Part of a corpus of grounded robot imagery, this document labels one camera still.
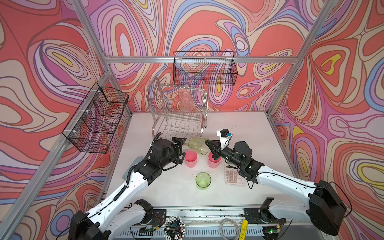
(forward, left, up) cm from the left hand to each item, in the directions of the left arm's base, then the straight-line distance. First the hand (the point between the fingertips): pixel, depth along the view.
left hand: (190, 143), depth 73 cm
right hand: (0, -8, -2) cm, 9 cm away
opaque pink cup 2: (-4, -13, -15) cm, 20 cm away
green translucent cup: (-1, -5, -1) cm, 5 cm away
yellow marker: (-34, -25, -22) cm, 48 cm away
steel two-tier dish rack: (+48, +12, -25) cm, 55 cm away
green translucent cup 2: (-11, -7, -23) cm, 26 cm away
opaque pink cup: (+2, 0, -20) cm, 20 cm away
